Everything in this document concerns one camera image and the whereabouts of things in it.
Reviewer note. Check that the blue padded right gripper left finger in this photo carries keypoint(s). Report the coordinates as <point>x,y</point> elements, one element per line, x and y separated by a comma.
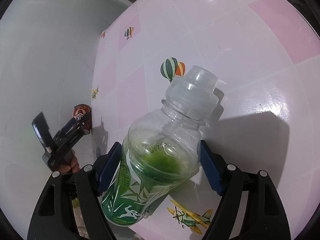
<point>106,167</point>

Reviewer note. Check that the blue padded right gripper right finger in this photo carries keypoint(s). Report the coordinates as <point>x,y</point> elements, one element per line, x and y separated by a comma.
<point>208,163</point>

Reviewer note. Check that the green label plastic bottle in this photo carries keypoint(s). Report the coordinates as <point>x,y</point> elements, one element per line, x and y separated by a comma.
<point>162,148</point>

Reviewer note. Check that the person's left hand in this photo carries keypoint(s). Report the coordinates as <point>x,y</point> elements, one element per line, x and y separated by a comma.
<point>73,166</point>

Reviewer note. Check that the red drink can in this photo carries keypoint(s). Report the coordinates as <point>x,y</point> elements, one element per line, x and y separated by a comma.
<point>82,113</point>

